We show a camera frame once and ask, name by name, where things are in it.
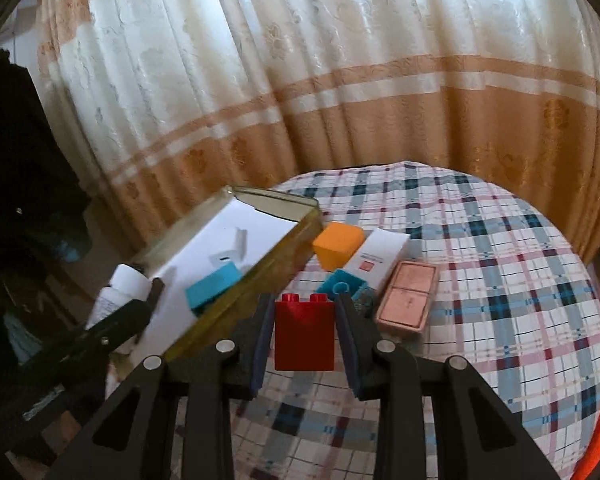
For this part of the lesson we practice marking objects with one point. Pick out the cream and orange floral curtain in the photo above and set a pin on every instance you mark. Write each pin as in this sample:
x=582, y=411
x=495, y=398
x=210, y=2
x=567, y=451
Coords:
x=330, y=60

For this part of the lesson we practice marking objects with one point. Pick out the long teal building brick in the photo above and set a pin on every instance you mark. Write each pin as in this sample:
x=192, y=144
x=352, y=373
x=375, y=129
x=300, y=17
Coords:
x=212, y=288

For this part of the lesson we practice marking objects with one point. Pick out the gold-rimmed clear tray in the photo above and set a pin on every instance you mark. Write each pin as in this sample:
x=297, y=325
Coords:
x=260, y=271

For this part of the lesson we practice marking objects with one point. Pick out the white plastic bottle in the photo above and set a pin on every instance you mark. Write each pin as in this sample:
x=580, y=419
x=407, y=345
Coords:
x=125, y=285

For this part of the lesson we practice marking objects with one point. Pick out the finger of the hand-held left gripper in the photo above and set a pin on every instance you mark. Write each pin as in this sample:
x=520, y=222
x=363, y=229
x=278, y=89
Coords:
x=115, y=322
x=157, y=287

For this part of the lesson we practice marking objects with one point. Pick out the orange cube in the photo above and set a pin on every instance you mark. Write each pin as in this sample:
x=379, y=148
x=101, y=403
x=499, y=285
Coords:
x=337, y=245

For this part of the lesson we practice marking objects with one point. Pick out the pink box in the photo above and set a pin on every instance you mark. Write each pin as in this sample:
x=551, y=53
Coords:
x=407, y=296

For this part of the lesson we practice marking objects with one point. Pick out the small teal building brick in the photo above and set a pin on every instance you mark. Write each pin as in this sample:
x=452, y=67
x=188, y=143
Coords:
x=340, y=286

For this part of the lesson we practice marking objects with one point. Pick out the dark hanging clothes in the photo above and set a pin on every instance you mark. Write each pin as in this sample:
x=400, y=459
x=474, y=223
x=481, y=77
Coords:
x=20, y=185

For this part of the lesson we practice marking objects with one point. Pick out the white box with red label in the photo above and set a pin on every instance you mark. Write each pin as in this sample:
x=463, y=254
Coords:
x=376, y=255

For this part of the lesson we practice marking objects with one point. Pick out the red building brick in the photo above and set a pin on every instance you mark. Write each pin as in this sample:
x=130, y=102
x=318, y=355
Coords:
x=305, y=340

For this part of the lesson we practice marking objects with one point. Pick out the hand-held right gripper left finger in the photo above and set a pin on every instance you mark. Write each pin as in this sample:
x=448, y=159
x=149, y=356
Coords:
x=262, y=345

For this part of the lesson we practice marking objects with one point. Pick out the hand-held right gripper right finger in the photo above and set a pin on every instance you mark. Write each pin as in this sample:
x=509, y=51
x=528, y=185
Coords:
x=352, y=345

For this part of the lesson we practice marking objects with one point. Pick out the white charger plug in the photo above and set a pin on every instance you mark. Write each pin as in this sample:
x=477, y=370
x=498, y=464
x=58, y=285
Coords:
x=230, y=258

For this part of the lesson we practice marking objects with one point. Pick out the plaid tablecloth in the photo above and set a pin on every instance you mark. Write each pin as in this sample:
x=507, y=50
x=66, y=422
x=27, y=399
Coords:
x=480, y=260

